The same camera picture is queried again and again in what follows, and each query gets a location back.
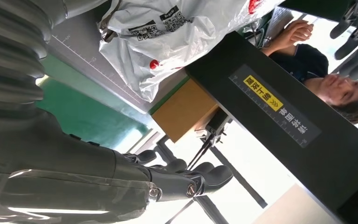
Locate green conveyor belt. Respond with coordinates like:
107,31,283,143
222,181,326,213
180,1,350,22
35,54,165,155

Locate brown cardboard box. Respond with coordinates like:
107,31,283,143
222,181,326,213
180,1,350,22
151,78,220,143

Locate person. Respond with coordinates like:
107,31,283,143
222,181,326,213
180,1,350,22
261,20,358,124

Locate black scanner column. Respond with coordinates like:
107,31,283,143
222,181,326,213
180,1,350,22
185,31,358,224

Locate black remote controller with antennas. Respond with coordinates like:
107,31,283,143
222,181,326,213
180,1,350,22
186,116,233,171

